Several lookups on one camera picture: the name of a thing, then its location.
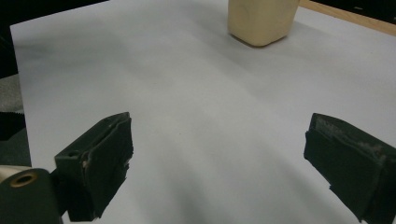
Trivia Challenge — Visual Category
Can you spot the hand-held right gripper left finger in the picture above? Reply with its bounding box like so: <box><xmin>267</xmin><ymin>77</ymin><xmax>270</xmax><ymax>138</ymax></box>
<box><xmin>50</xmin><ymin>111</ymin><xmax>134</xmax><ymax>222</ymax></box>

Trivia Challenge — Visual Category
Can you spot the dark ribbed object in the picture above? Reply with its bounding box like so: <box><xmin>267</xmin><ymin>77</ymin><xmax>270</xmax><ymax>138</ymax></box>
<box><xmin>0</xmin><ymin>111</ymin><xmax>27</xmax><ymax>142</ymax></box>

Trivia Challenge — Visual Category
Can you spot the beige plastic container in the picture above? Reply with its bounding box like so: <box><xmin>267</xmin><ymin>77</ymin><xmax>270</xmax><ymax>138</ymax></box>
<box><xmin>227</xmin><ymin>0</ymin><xmax>301</xmax><ymax>48</ymax></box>

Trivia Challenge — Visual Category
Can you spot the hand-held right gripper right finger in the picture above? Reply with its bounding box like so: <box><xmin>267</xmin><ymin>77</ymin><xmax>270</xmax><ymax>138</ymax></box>
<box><xmin>303</xmin><ymin>112</ymin><xmax>396</xmax><ymax>224</ymax></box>

